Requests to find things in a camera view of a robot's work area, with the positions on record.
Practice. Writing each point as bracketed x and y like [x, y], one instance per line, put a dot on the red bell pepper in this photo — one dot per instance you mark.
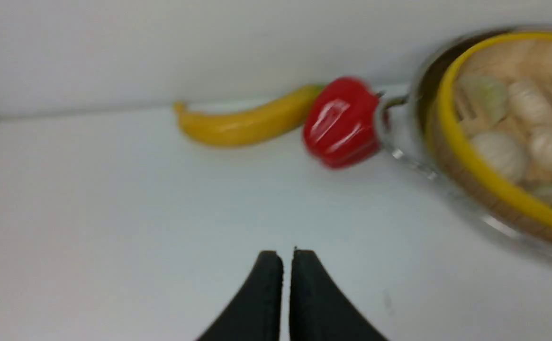
[340, 128]

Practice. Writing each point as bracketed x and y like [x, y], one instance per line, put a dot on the yellow banana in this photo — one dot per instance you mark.
[248, 127]

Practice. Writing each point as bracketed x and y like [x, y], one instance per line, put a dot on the yellow rimmed bamboo steamer basket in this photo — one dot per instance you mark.
[511, 57]

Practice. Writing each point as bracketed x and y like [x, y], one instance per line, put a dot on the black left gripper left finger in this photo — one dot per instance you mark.
[254, 313]

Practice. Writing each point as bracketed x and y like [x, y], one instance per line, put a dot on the white round bun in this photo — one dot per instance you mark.
[528, 104]

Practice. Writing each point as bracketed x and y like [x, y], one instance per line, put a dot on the stainless steel pot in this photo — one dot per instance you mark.
[420, 100]

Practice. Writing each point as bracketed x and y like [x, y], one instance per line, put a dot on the white pleated bun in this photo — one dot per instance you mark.
[503, 154]

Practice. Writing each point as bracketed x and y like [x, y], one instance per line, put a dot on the green round bun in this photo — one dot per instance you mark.
[482, 98]

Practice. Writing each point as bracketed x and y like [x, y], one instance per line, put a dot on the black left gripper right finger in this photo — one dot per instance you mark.
[318, 309]

